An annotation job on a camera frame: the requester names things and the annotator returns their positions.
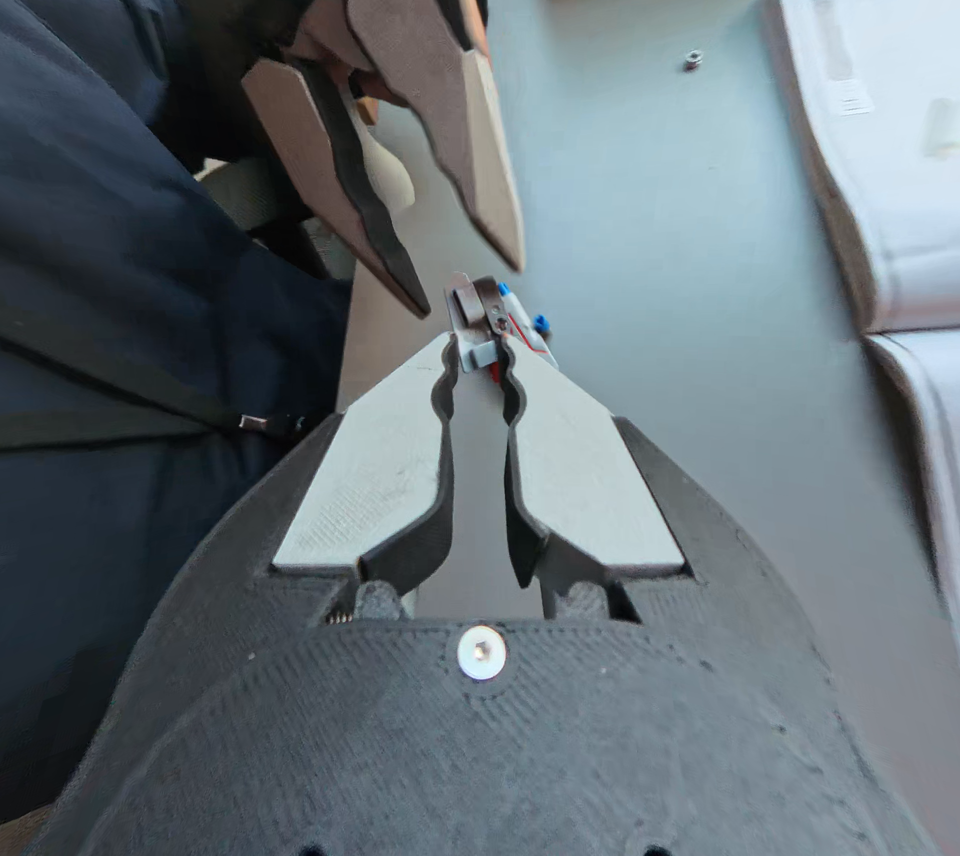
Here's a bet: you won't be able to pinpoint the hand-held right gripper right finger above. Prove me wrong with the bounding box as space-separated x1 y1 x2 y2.
498 337 689 621

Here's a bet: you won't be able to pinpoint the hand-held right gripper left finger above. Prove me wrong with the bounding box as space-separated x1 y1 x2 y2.
271 331 460 598

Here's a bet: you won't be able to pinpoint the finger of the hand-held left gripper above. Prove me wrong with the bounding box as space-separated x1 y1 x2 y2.
346 0 528 274
241 57 434 319

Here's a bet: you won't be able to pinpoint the grey lego assembly blue pins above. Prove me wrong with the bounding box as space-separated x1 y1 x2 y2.
493 280 560 371

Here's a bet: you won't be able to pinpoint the small grey lego part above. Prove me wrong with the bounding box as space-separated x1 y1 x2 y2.
444 273 519 385

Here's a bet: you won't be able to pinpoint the chair seat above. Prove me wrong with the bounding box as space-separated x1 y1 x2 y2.
198 155 354 280

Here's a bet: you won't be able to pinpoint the person's navy clothing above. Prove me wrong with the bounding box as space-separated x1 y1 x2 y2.
0 0 354 820

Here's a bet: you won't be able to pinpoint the open instruction booklet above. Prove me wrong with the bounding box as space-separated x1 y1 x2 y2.
761 0 960 617

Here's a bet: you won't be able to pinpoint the black strap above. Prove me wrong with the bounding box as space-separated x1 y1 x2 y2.
0 301 309 452

